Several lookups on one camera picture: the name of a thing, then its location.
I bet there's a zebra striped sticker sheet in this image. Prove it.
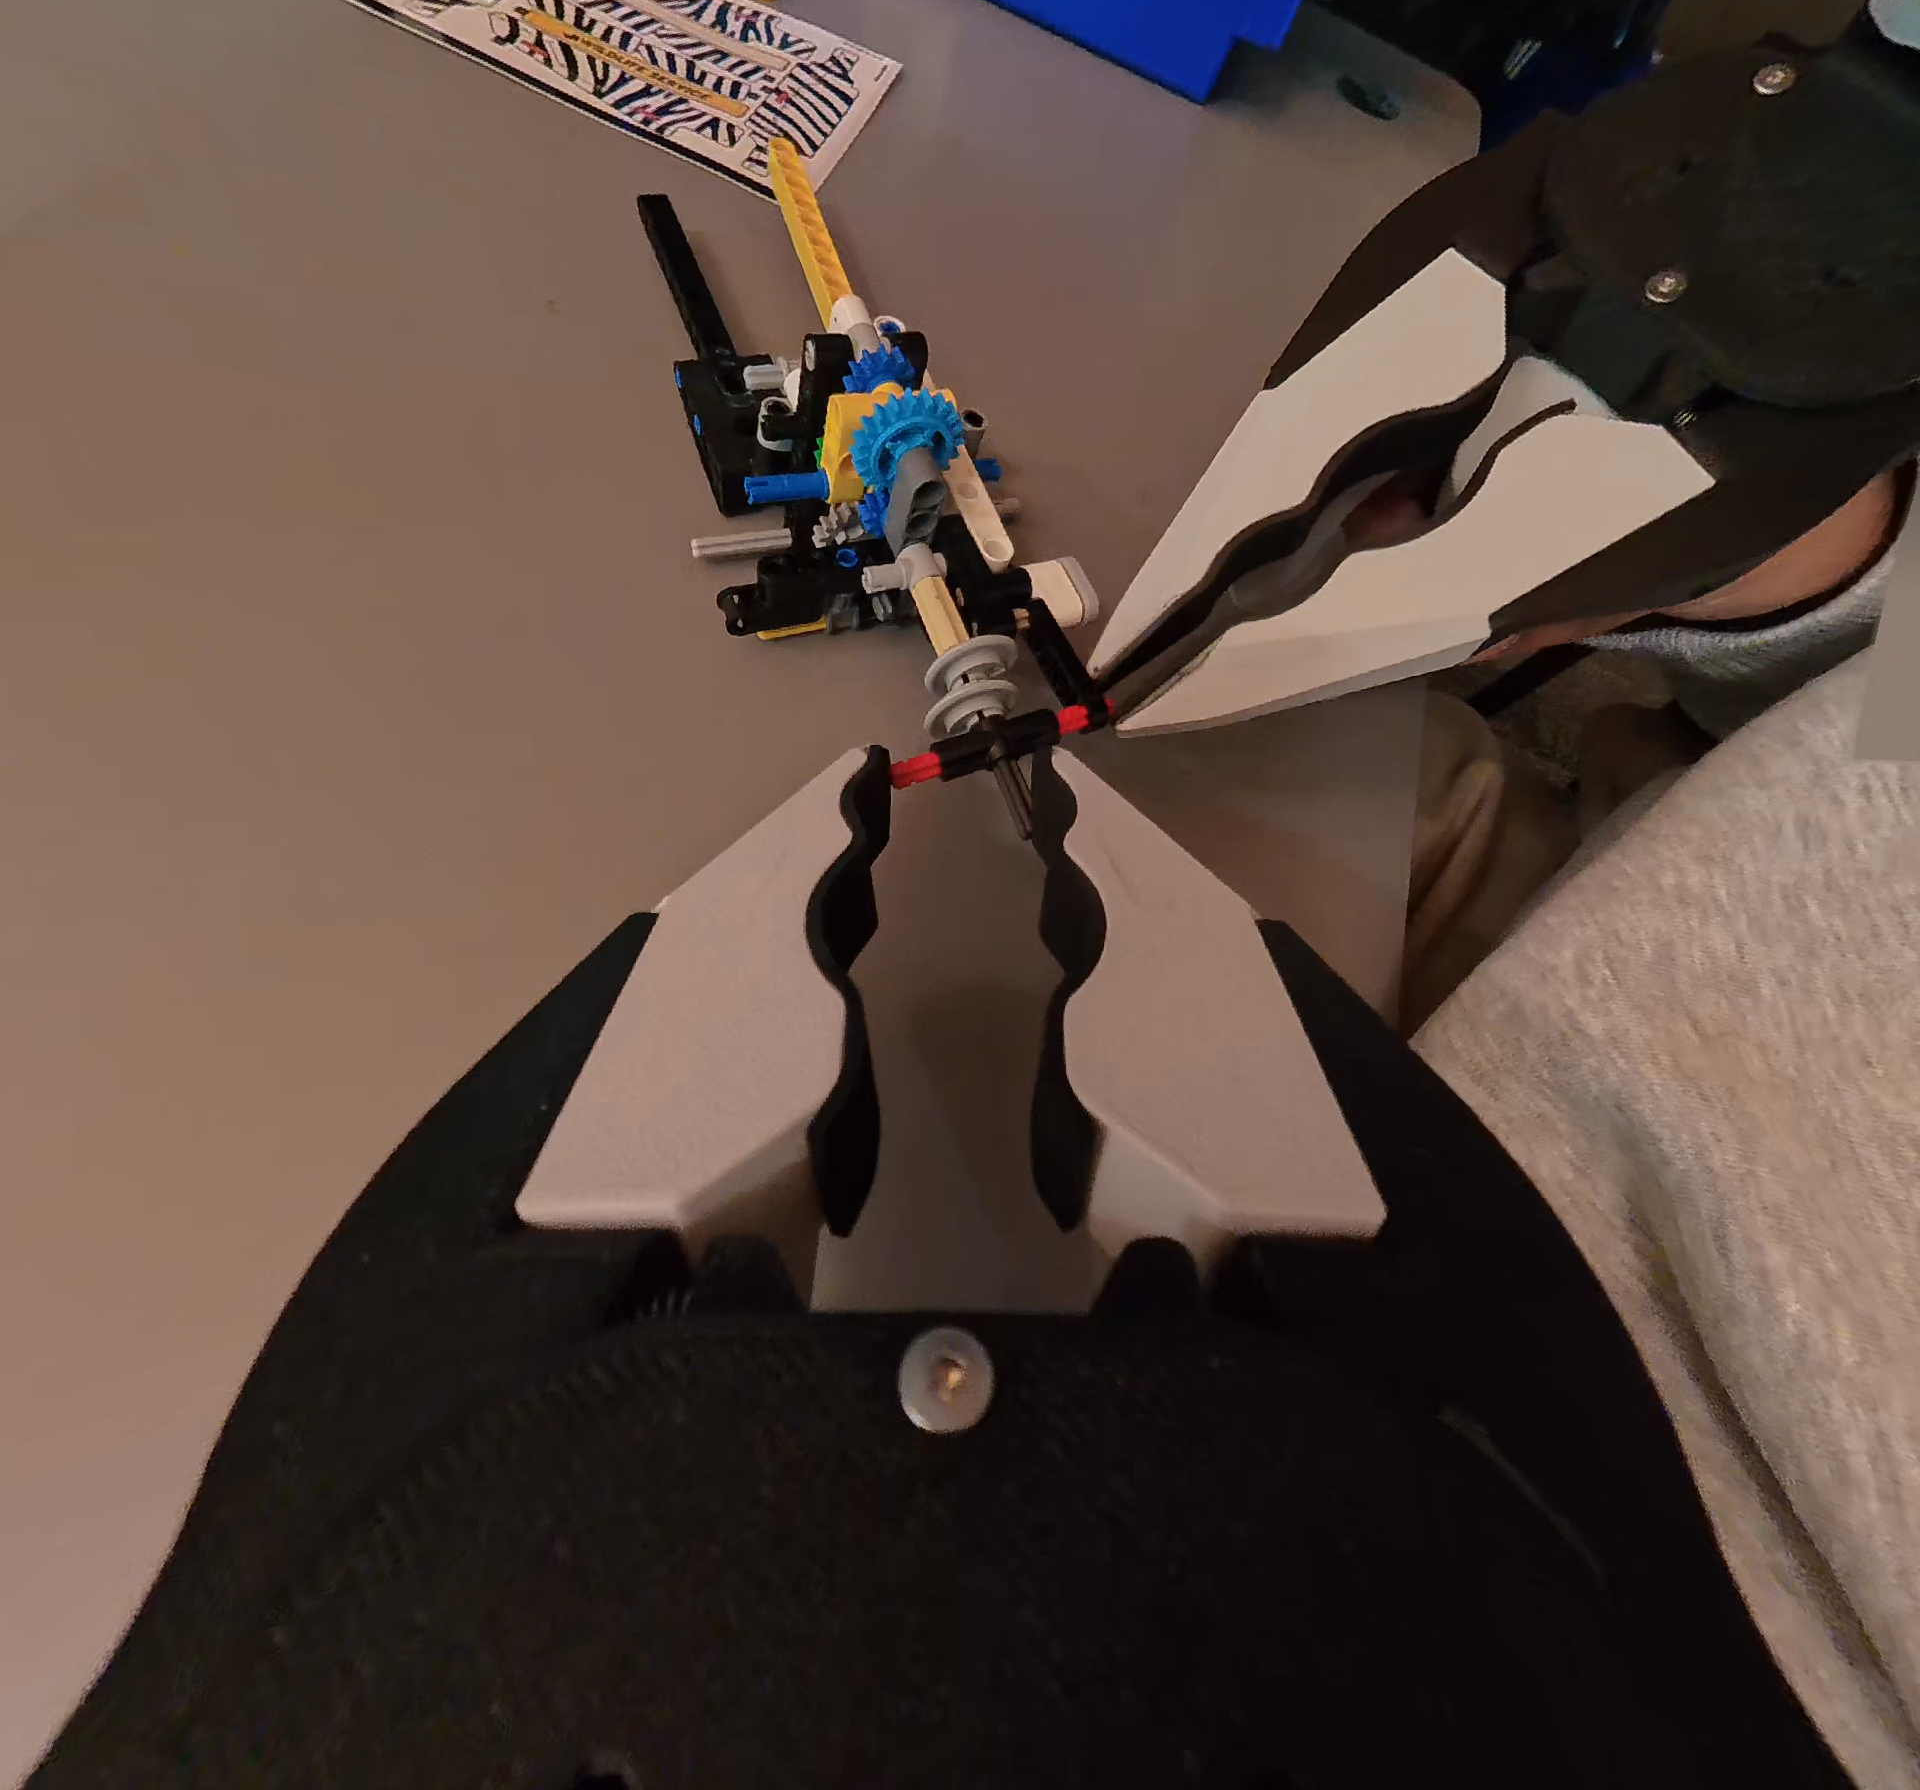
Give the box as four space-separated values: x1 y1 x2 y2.
341 0 906 203

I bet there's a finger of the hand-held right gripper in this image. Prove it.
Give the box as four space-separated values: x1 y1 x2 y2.
1118 403 1717 739
1087 248 1511 693

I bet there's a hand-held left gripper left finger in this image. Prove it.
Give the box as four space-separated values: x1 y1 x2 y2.
513 744 894 1283

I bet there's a person's right hand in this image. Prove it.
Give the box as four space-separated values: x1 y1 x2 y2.
1511 475 1898 647

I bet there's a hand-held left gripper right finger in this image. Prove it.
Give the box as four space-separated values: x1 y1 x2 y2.
1031 746 1390 1274

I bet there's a multicoloured lego gear assembly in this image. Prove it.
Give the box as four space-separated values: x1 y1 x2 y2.
633 137 1120 844

